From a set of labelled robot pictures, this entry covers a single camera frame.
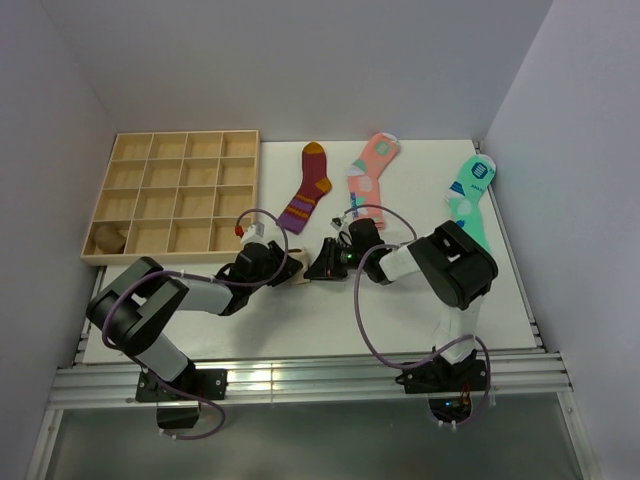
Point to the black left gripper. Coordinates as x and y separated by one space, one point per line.
276 255

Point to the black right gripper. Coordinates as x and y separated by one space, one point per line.
326 266

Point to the tan brown ribbed sock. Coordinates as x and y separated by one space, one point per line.
109 240

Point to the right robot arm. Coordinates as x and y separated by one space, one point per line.
458 269

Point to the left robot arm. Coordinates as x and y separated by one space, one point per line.
133 310

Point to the pink patterned sock pair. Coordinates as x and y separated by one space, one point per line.
363 177

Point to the maroon purple striped sock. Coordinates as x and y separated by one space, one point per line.
314 186

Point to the wooden compartment tray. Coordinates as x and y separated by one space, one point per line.
177 196

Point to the mint green patterned sock pair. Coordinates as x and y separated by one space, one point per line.
464 194

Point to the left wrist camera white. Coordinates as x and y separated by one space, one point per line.
254 233

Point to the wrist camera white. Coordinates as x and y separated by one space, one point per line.
340 222
254 233

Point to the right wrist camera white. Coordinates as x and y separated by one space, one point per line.
340 222

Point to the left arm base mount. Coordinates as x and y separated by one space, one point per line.
180 403

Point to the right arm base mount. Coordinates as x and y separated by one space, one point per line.
439 376

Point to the aluminium rail frame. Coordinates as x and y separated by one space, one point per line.
320 418

